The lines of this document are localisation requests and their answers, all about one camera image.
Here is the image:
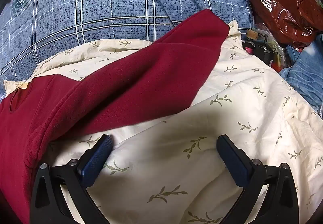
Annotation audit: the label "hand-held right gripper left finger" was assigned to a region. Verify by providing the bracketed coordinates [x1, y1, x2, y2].
[30, 134, 113, 224]

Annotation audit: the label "blue jeans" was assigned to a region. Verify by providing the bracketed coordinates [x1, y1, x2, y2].
[280, 33, 323, 116]

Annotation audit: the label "black box with pink label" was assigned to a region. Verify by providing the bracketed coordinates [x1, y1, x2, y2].
[241, 39, 257, 57]

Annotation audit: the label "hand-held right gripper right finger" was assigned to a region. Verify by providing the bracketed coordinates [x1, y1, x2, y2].
[216, 134, 299, 224]

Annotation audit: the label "clear packet with green print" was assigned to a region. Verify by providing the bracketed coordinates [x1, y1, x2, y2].
[261, 33, 287, 71]

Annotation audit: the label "dark red sweater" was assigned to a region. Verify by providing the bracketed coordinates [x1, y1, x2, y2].
[0, 8, 230, 224]

